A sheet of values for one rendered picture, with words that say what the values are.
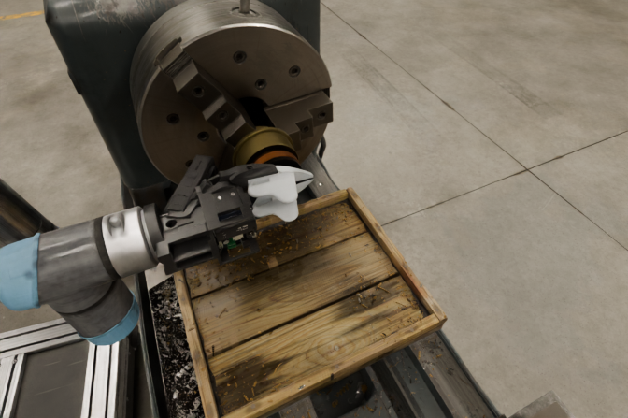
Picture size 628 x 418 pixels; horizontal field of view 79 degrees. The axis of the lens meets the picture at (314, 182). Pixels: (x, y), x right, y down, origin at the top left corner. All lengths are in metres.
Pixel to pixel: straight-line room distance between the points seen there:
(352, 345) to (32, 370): 1.16
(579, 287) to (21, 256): 1.90
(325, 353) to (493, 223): 1.55
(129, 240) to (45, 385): 1.09
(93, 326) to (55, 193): 1.86
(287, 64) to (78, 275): 0.39
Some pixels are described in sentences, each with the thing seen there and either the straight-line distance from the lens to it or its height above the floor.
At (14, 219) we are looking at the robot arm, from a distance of 0.58.
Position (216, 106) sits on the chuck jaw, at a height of 1.16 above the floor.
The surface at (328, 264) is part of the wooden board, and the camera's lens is 0.67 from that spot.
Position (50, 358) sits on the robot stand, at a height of 0.21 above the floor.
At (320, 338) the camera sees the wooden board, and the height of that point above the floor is 0.88.
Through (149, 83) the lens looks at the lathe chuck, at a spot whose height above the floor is 1.18.
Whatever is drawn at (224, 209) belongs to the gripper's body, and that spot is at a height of 1.12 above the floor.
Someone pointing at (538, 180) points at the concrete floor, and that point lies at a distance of 2.37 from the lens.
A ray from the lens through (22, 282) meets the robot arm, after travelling 0.49.
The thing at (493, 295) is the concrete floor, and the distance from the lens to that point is 1.80.
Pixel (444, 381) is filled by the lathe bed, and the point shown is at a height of 0.87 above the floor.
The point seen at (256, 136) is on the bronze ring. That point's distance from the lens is 0.53.
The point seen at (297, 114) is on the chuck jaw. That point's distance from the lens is 0.60.
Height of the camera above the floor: 1.45
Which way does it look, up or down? 45 degrees down
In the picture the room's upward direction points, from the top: straight up
